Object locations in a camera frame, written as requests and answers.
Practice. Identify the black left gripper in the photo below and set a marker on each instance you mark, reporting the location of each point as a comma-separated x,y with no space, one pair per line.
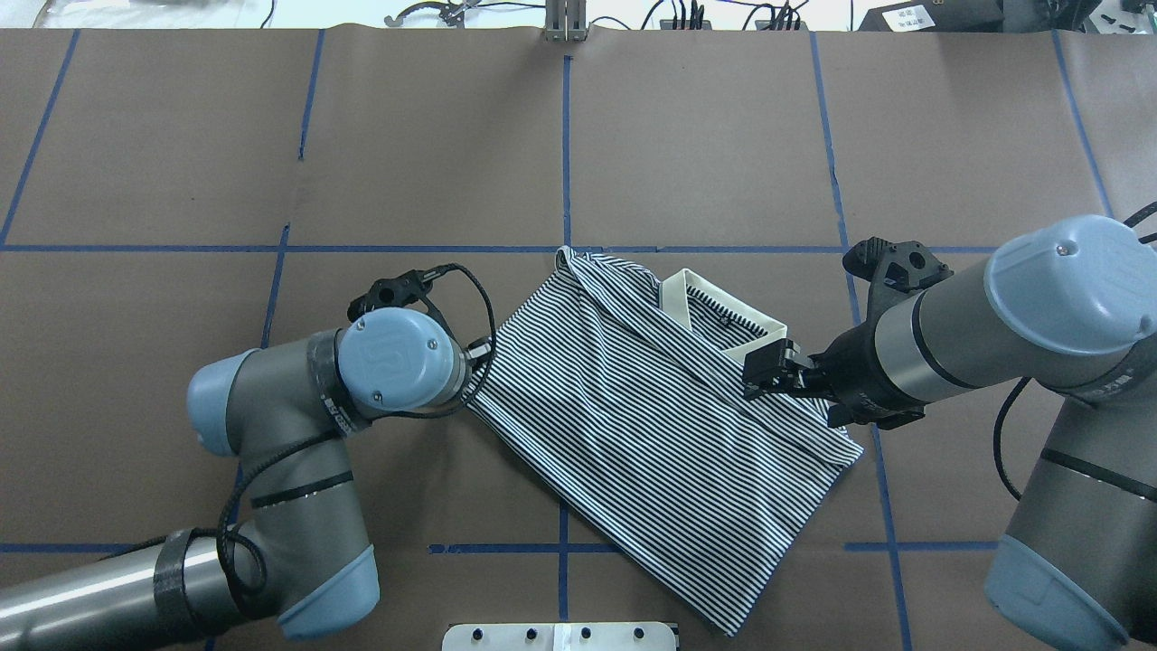
471,383

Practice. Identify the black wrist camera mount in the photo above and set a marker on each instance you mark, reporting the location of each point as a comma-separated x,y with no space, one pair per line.
401,291
895,269

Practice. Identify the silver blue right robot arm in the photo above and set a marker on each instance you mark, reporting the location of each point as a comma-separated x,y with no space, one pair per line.
1070,307

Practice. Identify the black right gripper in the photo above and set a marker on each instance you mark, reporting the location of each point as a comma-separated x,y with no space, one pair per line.
851,369

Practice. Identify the aluminium frame post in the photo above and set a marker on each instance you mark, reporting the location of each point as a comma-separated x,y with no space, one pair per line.
566,21

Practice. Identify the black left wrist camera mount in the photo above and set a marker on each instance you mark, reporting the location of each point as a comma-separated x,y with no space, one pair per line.
401,291

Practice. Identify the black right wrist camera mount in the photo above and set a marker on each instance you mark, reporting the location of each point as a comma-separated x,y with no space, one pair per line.
895,269

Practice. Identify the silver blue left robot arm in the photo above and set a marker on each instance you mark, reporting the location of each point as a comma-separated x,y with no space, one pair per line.
291,544

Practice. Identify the blue white striped polo shirt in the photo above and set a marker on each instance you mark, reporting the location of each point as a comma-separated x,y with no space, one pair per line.
638,420

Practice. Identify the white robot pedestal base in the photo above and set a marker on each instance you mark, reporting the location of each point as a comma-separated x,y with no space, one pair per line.
599,635

